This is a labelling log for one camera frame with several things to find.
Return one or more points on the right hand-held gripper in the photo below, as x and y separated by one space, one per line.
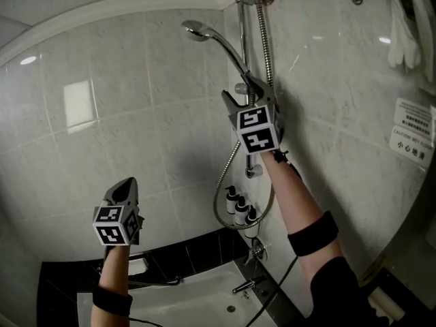
259 138

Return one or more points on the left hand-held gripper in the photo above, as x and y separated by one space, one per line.
109 230

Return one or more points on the chrome shower head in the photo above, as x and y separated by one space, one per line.
199 29

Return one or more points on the person's right forearm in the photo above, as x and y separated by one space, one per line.
293 199

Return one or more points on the person's left forearm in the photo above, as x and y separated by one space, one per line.
114 267

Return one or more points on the white soap dish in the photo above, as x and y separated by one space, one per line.
138 267

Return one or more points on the chrome grab bar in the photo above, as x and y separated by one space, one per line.
160 282

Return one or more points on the white bathtub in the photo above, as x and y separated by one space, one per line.
190 301

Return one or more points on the chrome mixer valve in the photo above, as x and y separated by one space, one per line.
257 250

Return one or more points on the chrome tub spout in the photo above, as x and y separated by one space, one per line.
245 286

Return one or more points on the chrome tub drain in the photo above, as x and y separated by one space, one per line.
231 308

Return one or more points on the white hanging towel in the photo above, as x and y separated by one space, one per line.
405 46

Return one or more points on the person's black top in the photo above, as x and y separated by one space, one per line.
340 295

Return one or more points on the chrome shower slide rail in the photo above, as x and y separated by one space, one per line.
242 32

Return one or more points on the large-print white wall sign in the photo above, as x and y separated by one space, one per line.
410 146

